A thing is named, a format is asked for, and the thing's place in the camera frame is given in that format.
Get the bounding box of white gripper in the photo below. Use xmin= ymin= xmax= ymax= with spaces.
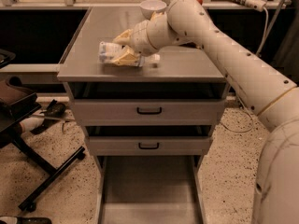
xmin=112 ymin=20 xmax=158 ymax=66

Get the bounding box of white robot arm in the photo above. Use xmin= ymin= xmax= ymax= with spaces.
xmin=114 ymin=0 xmax=299 ymax=224

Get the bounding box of top grey drawer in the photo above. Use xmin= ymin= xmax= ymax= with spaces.
xmin=71 ymin=99 xmax=224 ymax=126

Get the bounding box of grey drawer cabinet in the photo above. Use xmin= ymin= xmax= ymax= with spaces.
xmin=56 ymin=5 xmax=232 ymax=224

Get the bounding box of middle grey drawer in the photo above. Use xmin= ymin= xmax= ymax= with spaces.
xmin=86 ymin=136 xmax=212 ymax=156

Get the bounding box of bottom open grey drawer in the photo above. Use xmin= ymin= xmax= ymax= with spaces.
xmin=96 ymin=156 xmax=207 ymax=224

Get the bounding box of white bowl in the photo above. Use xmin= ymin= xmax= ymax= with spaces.
xmin=139 ymin=0 xmax=167 ymax=20

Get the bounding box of black shoe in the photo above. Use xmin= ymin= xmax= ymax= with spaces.
xmin=31 ymin=100 xmax=66 ymax=135

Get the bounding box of black chair stand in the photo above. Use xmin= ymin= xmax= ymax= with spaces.
xmin=0 ymin=49 xmax=86 ymax=213

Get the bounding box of dark cabinet at right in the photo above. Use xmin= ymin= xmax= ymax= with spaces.
xmin=273 ymin=3 xmax=299 ymax=83

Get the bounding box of black top drawer handle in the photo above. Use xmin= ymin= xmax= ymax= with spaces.
xmin=136 ymin=107 xmax=163 ymax=115

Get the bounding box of black drawer handle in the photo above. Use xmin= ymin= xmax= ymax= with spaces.
xmin=138 ymin=143 xmax=160 ymax=150
xmin=136 ymin=107 xmax=163 ymax=115

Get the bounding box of black middle drawer handle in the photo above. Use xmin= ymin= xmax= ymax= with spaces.
xmin=138 ymin=143 xmax=160 ymax=150

